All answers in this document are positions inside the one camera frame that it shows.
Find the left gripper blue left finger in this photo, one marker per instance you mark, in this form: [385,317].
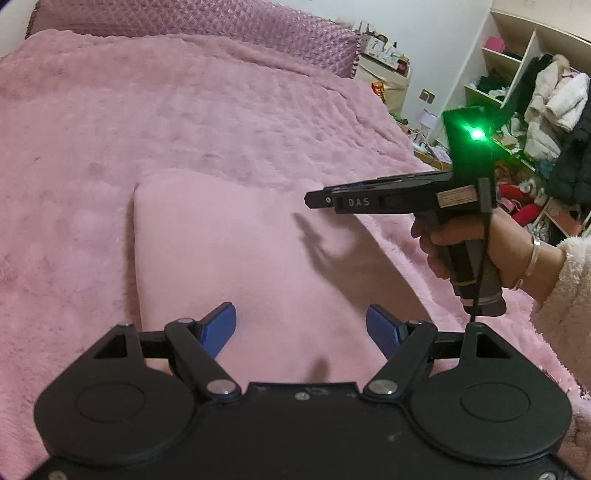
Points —
[195,345]

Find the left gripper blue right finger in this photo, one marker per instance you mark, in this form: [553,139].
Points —
[407,347]

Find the pink fluffy bed blanket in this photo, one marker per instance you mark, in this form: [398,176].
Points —
[84,119]

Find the right forearm fluffy sleeve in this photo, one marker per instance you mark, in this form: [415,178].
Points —
[559,281]

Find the white open shelf unit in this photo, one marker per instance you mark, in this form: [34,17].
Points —
[533,81]

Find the beige bedside cabinet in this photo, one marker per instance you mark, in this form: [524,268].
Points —
[382,60]

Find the red snack bag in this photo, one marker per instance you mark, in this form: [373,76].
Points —
[380,90]

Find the white small lamp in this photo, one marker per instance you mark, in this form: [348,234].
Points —
[427,123]

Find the purple quilted headboard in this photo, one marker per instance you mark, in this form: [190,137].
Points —
[312,39]

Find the pink Lovely Girl sweatshirt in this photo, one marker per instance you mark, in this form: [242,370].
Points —
[301,280]

